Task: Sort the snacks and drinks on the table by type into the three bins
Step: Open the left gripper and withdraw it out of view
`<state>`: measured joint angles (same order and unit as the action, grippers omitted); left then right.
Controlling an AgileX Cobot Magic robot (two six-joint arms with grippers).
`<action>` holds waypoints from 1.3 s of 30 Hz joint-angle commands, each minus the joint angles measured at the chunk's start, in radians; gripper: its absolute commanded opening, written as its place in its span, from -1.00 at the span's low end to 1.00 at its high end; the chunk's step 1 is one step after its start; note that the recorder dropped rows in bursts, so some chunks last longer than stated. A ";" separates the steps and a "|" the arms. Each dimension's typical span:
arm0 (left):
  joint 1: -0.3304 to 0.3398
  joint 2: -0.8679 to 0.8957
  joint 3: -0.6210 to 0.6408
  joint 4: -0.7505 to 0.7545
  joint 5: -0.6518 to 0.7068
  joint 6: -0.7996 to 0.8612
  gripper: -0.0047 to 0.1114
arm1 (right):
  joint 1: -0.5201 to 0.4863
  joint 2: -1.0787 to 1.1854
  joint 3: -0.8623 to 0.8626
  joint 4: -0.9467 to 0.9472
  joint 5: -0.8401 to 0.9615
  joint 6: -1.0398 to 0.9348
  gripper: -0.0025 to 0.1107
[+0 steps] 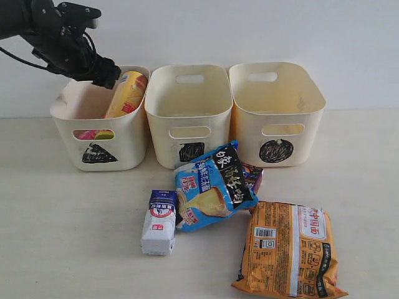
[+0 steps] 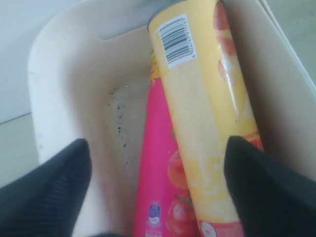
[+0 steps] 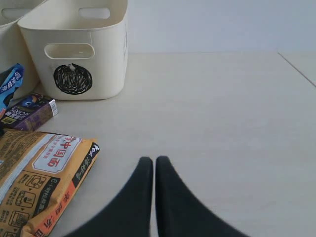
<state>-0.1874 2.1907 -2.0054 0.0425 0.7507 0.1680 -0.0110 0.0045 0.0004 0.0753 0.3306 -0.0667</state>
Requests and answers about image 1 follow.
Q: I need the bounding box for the orange instant noodle bag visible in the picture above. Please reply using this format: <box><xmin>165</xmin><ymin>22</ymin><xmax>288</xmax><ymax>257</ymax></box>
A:
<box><xmin>231</xmin><ymin>201</ymin><xmax>348</xmax><ymax>298</ymax></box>

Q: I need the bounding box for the small dark purple box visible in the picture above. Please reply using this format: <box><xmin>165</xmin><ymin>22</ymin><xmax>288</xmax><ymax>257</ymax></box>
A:
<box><xmin>242</xmin><ymin>163</ymin><xmax>264</xmax><ymax>194</ymax></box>

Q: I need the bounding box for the cream bin with triangle mark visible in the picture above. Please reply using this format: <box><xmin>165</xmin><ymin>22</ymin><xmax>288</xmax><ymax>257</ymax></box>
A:
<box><xmin>50</xmin><ymin>80</ymin><xmax>150</xmax><ymax>171</ymax></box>

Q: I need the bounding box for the blue instant noodle bag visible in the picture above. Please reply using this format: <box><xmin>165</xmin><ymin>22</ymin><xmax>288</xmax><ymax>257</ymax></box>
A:
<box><xmin>173</xmin><ymin>140</ymin><xmax>259</xmax><ymax>232</ymax></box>

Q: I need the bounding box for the yellow Lays chips can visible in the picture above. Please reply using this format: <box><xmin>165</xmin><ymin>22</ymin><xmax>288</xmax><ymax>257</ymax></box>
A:
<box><xmin>104</xmin><ymin>71</ymin><xmax>148</xmax><ymax>119</ymax></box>

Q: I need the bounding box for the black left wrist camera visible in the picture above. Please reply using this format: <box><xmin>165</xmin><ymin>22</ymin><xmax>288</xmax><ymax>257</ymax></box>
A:
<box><xmin>56</xmin><ymin>2</ymin><xmax>102</xmax><ymax>29</ymax></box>

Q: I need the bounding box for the pink Lays chips can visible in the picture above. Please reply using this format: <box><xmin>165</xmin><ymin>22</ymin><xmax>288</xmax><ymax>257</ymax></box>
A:
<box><xmin>77</xmin><ymin>130</ymin><xmax>99</xmax><ymax>140</ymax></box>

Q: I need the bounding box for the cream bin with square mark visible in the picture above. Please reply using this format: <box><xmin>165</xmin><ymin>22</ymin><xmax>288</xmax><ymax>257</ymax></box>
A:
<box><xmin>145</xmin><ymin>65</ymin><xmax>233</xmax><ymax>169</ymax></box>

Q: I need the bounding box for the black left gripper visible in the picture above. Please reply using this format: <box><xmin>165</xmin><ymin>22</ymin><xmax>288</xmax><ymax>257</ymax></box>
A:
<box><xmin>31</xmin><ymin>18</ymin><xmax>122</xmax><ymax>89</ymax></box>

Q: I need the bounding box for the white blue milk carton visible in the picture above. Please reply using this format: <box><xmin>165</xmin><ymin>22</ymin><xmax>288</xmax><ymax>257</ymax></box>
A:
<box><xmin>141</xmin><ymin>190</ymin><xmax>178</xmax><ymax>255</ymax></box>

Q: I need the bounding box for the cream bin with circle mark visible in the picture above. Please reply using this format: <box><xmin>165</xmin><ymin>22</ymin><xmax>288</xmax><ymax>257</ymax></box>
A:
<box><xmin>229</xmin><ymin>62</ymin><xmax>326</xmax><ymax>168</ymax></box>

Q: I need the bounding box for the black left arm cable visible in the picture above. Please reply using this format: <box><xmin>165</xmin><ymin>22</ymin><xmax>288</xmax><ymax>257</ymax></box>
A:
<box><xmin>0</xmin><ymin>31</ymin><xmax>96</xmax><ymax>71</ymax></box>

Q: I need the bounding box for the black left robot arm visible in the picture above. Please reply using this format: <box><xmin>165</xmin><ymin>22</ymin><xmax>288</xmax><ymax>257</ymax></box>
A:
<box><xmin>1</xmin><ymin>1</ymin><xmax>122</xmax><ymax>89</ymax></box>

